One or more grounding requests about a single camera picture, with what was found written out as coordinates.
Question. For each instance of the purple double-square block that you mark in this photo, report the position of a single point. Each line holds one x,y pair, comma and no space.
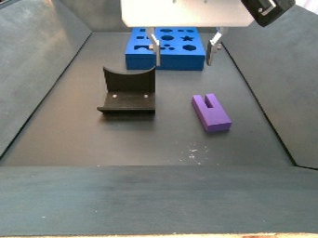
212,113

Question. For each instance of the blue shape-sorting foam board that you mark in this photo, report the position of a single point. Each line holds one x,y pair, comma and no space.
182,52

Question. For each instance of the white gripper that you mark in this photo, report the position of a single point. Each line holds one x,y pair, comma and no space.
181,13

